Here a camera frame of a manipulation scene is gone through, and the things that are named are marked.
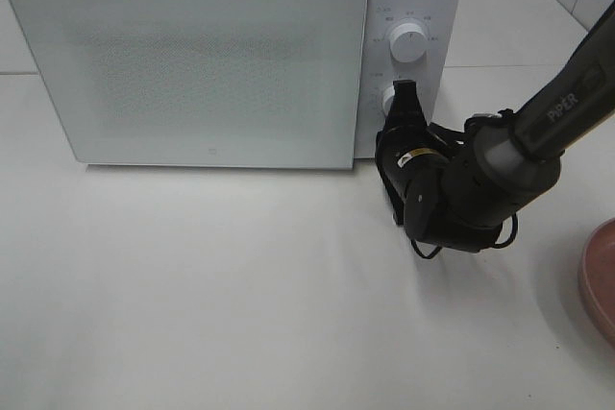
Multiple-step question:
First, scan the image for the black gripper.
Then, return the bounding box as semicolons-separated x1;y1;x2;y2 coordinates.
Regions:
375;80;465;226

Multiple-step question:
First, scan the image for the white microwave door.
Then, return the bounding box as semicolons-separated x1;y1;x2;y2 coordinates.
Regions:
9;0;367;169

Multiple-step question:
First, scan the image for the pink round plate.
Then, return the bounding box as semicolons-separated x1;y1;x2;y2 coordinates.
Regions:
578;219;614;347

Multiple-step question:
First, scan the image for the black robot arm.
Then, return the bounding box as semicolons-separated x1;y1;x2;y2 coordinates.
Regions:
375;7;614;259

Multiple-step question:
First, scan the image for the lower white microwave knob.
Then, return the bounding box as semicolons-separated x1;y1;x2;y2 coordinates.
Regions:
381;85;395;116

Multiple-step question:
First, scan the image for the white microwave knob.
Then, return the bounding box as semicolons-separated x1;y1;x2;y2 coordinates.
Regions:
388;20;429;63
381;85;395;116

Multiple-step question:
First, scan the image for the upper white microwave knob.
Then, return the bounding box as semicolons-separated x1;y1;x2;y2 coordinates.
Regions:
388;20;429;63

